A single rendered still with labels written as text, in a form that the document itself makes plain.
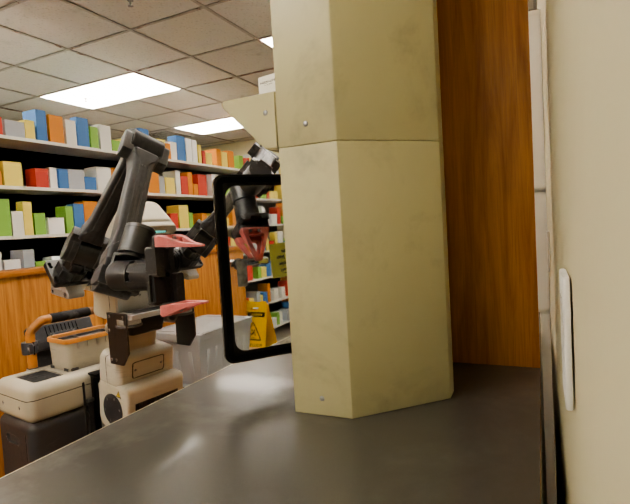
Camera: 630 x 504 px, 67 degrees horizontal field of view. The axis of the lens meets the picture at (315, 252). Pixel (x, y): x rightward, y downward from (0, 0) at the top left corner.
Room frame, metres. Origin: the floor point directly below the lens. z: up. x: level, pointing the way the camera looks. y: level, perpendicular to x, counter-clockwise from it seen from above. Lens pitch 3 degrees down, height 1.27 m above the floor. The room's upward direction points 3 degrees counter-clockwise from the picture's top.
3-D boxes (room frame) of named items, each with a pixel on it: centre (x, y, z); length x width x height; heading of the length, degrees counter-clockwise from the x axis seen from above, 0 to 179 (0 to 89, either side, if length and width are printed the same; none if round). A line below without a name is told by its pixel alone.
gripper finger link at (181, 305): (0.83, 0.23, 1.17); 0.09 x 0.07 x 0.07; 65
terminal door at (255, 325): (1.06, 0.07, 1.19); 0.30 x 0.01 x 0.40; 116
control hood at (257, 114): (1.01, 0.04, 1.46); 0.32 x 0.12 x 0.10; 155
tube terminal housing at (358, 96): (0.93, -0.13, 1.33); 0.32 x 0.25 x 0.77; 155
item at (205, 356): (3.20, 0.78, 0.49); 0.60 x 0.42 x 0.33; 155
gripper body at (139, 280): (0.86, 0.30, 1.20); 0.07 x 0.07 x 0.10; 65
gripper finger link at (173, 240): (0.83, 0.23, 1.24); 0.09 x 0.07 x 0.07; 65
